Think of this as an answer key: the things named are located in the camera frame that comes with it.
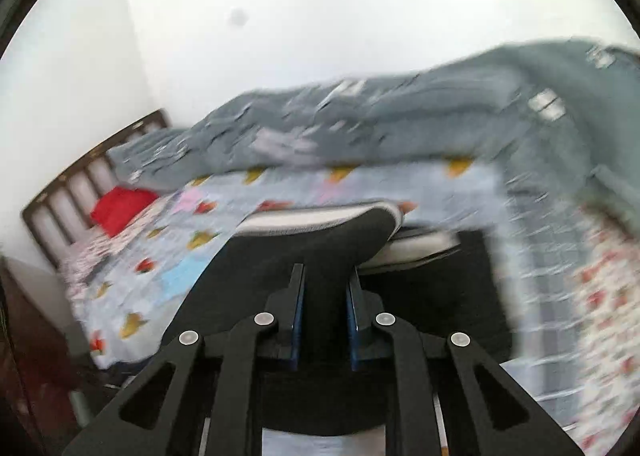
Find dark wooden cabinet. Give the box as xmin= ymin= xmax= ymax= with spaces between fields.
xmin=0 ymin=256 xmax=78 ymax=442

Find red pillow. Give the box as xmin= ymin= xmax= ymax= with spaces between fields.
xmin=90 ymin=186 xmax=161 ymax=238

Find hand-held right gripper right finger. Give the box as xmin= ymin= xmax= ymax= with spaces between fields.
xmin=345 ymin=276 xmax=586 ymax=456

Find grey floral quilt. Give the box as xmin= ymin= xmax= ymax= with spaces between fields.
xmin=107 ymin=36 xmax=640 ymax=237

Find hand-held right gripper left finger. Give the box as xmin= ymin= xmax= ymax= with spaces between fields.
xmin=62 ymin=263 xmax=306 ymax=456

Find fruit print plastic cover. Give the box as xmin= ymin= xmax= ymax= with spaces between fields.
xmin=65 ymin=158 xmax=601 ymax=456

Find black pants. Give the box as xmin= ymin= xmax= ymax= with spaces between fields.
xmin=160 ymin=201 xmax=516 ymax=437

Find wooden slatted headboard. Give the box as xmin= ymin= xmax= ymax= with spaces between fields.
xmin=21 ymin=108 xmax=171 ymax=269

